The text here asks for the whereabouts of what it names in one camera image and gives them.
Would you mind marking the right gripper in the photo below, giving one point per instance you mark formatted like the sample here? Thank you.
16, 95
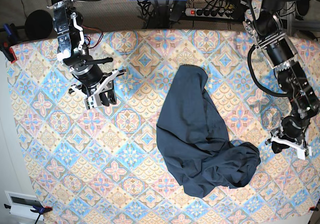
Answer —
88, 73

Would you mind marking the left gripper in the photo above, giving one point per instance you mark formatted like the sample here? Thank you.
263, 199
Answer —
291, 129

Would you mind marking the dark navy t-shirt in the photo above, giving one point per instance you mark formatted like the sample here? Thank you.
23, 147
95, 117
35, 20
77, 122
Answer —
194, 141

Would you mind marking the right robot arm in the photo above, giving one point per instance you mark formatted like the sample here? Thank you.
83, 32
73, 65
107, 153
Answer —
68, 23

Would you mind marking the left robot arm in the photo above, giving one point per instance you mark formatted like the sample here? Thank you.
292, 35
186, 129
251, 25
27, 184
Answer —
264, 26

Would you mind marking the patterned colourful tablecloth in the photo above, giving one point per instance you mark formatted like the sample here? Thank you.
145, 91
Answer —
102, 166

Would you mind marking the orange clamp bottom-right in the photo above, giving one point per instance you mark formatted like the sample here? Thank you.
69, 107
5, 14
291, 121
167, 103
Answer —
314, 209

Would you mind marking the black round stool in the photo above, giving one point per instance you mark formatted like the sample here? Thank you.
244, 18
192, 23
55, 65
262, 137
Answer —
38, 25

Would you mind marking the blue orange clamp top-left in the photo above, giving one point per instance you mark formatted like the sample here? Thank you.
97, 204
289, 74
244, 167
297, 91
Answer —
11, 40

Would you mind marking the blue orange clamp bottom-left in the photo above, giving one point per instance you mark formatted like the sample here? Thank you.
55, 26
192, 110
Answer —
40, 209

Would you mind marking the white power strip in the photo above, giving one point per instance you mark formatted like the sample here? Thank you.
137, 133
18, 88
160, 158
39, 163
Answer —
210, 13

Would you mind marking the black round object top-right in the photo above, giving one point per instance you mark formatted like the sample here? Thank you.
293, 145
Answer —
302, 7

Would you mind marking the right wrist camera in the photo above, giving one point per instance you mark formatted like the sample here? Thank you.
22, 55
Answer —
92, 101

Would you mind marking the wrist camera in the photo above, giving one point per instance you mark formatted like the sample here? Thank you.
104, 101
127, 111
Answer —
92, 101
303, 153

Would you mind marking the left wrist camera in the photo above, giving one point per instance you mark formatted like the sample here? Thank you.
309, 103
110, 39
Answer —
303, 153

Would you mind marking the white wall vent panel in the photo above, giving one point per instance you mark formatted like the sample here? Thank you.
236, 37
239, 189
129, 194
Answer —
22, 199

